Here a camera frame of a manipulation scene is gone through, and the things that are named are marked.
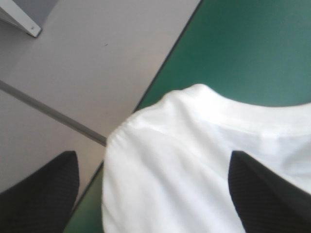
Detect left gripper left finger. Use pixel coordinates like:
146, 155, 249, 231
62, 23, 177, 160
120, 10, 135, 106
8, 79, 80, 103
0, 150, 80, 233

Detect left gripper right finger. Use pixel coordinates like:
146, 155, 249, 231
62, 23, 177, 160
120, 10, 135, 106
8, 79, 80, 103
229, 150, 311, 233

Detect white T-shirt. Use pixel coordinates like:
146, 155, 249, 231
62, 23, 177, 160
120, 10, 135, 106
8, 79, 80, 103
101, 83, 311, 233

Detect white cabinet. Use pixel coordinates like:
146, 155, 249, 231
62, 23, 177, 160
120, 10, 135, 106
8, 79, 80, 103
0, 0, 42, 38

